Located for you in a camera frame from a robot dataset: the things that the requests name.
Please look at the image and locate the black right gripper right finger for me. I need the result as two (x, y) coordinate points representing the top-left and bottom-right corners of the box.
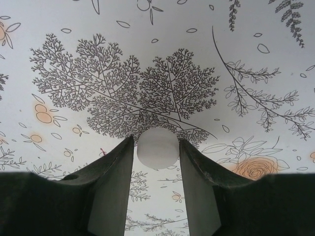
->
(179, 139), (315, 236)

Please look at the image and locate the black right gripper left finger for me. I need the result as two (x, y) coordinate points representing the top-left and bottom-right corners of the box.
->
(0, 134), (135, 236)

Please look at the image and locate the white bottle cap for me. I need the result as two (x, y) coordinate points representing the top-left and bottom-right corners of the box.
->
(136, 129), (178, 171)

